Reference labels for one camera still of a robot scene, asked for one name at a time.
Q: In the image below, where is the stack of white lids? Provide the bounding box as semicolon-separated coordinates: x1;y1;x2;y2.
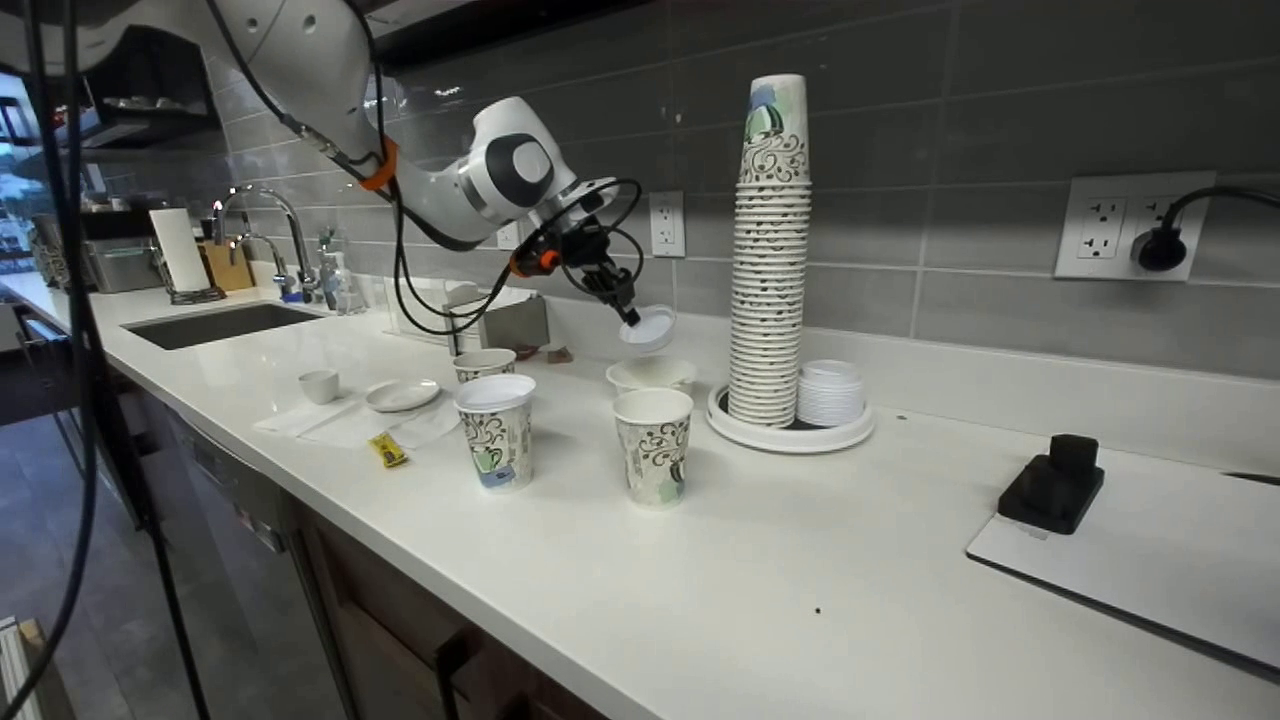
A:
795;357;872;433

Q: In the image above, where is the steel napkin holder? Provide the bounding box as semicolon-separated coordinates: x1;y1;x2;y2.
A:
448;281;554;360

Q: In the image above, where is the tall stack of paper cups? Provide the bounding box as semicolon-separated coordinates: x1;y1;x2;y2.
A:
725;67;818;433

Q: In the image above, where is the white quad wall outlet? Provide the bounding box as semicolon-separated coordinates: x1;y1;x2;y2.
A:
1052;166;1219;284

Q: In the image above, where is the open patterned paper cup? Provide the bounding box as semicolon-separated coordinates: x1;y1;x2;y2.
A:
611;385;701;509

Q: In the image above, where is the grey countertop appliance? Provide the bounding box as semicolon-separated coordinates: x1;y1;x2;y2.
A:
75;237;170;294

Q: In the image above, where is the light wooden frame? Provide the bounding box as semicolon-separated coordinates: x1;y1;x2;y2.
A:
0;611;82;720

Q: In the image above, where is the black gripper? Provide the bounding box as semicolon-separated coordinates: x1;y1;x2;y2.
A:
535;174;648;333

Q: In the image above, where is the patterned paper cup with lid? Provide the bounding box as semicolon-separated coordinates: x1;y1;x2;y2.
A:
453;367;546;490

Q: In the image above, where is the dark side table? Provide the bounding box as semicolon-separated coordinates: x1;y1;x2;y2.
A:
0;333;99;433

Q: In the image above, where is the brown wooden board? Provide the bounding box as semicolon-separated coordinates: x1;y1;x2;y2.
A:
198;237;260;300

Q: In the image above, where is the white flat board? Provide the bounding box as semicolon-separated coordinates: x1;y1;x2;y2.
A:
965;445;1280;674

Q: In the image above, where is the black hanging cable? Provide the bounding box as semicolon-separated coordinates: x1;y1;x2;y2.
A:
0;0;214;720

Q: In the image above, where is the small orange cable clip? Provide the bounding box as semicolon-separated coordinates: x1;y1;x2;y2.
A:
511;239;565;281

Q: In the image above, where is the clear soap bottle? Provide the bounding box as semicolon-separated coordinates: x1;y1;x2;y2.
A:
316;228;367;318

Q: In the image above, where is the chrome gooseneck faucet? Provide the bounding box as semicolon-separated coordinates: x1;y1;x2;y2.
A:
208;180;321;303

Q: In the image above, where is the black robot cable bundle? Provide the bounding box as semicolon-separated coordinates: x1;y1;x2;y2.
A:
198;0;648;341

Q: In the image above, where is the clear acrylic container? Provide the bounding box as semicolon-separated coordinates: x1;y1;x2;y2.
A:
380;272;466;343

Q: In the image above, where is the dark recessed sink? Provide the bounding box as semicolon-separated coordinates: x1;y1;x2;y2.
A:
125;300;324;353

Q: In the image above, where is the black block device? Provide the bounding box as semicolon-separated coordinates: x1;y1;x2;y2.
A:
995;429;1109;540

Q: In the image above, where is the dark base cabinet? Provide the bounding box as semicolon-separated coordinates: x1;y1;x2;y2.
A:
75;343;618;720

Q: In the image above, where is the yellow sachet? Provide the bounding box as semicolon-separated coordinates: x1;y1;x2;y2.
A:
367;429;412;472

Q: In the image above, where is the wide orange strap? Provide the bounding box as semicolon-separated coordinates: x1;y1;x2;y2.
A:
355;137;403;201

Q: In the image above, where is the clear plastic sheet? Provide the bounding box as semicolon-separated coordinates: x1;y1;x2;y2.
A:
248;389;466;453

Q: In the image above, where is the white plastic cup lid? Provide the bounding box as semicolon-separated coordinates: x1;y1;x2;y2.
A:
618;303;682;357
453;367;546;415

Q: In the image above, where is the black plug with cable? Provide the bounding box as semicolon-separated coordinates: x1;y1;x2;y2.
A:
1129;180;1280;281

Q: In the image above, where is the round white tray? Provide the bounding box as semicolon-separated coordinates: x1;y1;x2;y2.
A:
701;376;880;460

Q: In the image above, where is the white saucer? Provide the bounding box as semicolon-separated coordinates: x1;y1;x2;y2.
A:
364;373;445;415

